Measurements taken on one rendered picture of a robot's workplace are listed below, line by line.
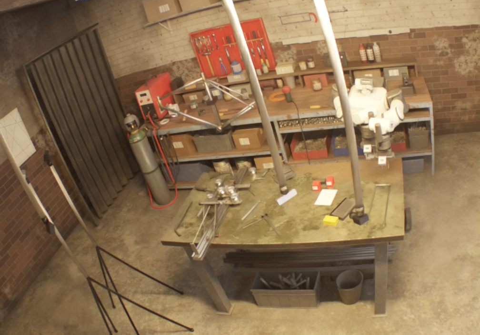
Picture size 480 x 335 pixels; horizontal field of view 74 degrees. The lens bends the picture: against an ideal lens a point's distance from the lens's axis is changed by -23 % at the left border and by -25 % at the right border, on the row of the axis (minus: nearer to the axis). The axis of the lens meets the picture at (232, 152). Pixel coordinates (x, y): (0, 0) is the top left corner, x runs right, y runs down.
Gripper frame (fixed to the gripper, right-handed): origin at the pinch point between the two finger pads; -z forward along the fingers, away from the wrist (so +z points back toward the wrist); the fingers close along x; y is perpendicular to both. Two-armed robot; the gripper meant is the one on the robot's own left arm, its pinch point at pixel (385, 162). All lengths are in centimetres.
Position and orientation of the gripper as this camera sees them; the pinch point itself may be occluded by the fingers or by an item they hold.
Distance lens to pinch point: 213.3
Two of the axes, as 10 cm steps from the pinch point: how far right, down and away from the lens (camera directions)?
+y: -3.8, 5.4, -7.5
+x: -8.8, 0.4, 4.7
